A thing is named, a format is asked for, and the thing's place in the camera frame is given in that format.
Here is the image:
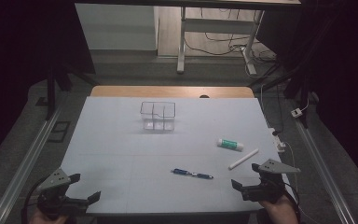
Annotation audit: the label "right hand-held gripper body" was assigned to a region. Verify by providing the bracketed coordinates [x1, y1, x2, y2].
[241, 159, 301, 203]

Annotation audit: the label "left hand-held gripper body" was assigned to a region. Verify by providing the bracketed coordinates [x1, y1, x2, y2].
[36, 167, 91, 218]

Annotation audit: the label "white pen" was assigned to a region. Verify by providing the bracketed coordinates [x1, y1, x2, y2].
[227, 147, 260, 171]

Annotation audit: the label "green and white glue stick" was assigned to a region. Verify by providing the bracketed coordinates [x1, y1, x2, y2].
[216, 138, 244, 152]

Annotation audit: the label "blue pen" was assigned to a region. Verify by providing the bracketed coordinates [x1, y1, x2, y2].
[171, 168, 214, 180]

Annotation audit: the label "clear plastic organizer box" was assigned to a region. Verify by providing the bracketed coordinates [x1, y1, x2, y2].
[139, 101, 177, 132]

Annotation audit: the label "person's right hand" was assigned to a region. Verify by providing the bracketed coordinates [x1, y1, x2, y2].
[259, 195, 299, 224]

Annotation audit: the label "person's left hand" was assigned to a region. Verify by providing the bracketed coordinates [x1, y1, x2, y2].
[29, 208, 69, 224]

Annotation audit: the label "white power strip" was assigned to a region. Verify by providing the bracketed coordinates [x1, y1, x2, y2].
[268, 126, 287, 154]

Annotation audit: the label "small white adapter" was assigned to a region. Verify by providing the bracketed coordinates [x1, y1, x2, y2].
[290, 107, 304, 119]

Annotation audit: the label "black metal stand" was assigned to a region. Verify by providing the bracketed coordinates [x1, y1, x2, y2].
[45, 60, 101, 121]
[248, 59, 313, 129]

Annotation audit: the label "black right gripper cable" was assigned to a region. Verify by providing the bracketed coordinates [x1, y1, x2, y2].
[279, 186, 302, 223]

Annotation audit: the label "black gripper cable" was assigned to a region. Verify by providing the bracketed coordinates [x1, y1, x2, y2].
[21, 176, 49, 224]
[279, 186, 302, 223]

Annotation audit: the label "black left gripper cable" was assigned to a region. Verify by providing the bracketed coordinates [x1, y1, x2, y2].
[21, 176, 49, 224]

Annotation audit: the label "aluminium floor rail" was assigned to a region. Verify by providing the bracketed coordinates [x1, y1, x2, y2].
[0, 105, 63, 224]
[294, 119, 358, 224]

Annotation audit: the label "thin white cable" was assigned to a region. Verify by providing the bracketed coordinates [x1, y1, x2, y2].
[283, 141, 300, 194]

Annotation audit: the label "black floor cables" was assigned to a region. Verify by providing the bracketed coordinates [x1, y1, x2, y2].
[185, 7, 278, 64]

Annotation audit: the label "white metal desk frame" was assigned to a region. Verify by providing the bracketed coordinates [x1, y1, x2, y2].
[176, 7, 266, 77]

